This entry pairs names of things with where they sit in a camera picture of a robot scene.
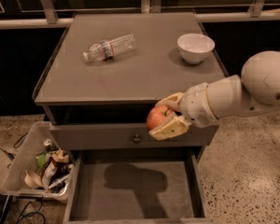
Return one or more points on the grey top drawer with knob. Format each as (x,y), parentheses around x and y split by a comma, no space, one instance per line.
(124,135)

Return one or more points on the white ceramic bowl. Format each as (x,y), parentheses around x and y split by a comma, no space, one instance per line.
(195,48)

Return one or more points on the white cup in bin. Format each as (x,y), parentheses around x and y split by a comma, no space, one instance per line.
(32,180)

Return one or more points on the clear plastic trash bin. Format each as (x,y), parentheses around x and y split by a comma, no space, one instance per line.
(33,156)

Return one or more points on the metal window railing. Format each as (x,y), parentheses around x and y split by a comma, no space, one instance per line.
(24,14)

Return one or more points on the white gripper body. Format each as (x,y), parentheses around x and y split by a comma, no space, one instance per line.
(194,104)

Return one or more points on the open grey middle drawer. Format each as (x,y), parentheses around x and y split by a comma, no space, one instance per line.
(137,186)

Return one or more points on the red apple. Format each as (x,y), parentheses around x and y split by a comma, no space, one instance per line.
(157,116)

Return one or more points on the clear plastic water bottle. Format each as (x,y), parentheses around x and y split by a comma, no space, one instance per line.
(110,48)

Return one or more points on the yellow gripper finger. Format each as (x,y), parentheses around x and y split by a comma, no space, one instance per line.
(173,126)
(172,101)

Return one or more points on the grey drawer cabinet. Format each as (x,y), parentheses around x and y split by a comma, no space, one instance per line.
(122,89)

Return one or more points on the metal can in bin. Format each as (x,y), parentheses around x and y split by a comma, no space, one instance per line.
(49,145)

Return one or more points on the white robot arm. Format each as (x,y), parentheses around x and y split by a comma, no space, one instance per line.
(255,91)

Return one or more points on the crumpled wrappers in bin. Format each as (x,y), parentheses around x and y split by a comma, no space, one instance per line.
(57,166)

